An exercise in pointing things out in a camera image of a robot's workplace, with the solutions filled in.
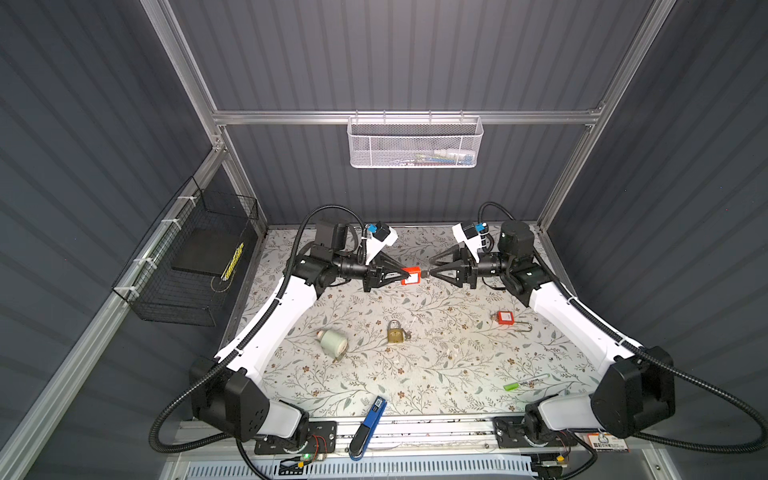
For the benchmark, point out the red padlock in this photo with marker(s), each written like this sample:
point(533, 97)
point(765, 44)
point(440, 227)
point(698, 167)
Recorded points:
point(507, 318)
point(414, 276)

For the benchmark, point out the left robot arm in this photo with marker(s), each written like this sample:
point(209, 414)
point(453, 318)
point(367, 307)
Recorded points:
point(225, 390)

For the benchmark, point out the green marker pen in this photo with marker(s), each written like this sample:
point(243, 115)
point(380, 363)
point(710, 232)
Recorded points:
point(529, 382)

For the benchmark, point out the coloured marker pack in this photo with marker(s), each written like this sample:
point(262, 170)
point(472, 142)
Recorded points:
point(604, 442)

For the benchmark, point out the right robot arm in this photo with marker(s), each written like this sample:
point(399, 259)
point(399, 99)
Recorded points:
point(636, 388)

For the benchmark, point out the blue black utility knife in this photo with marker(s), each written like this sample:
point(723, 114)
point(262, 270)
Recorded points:
point(365, 432)

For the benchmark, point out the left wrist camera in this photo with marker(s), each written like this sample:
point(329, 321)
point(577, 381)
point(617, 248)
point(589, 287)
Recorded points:
point(378, 236)

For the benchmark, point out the black pad in basket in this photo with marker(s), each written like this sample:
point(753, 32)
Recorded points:
point(205, 252)

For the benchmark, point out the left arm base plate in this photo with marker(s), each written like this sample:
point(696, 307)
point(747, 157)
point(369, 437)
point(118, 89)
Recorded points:
point(312, 436)

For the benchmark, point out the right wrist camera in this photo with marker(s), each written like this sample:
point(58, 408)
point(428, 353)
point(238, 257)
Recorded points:
point(472, 236)

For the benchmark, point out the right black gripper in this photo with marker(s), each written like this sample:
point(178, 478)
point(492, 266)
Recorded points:
point(464, 274)

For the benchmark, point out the white wire mesh basket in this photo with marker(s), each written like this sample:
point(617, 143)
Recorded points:
point(414, 141)

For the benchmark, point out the black wire basket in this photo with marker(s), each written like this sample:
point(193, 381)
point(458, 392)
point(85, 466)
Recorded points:
point(192, 273)

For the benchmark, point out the brass padlock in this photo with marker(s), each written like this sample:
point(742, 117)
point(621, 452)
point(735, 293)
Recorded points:
point(395, 332)

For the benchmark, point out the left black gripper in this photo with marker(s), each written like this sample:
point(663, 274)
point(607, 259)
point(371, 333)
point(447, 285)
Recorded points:
point(375, 274)

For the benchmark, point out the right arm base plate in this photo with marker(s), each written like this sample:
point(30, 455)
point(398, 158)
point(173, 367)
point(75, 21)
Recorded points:
point(511, 432)

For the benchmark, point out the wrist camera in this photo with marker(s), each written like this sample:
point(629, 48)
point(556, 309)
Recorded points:
point(472, 236)
point(378, 236)

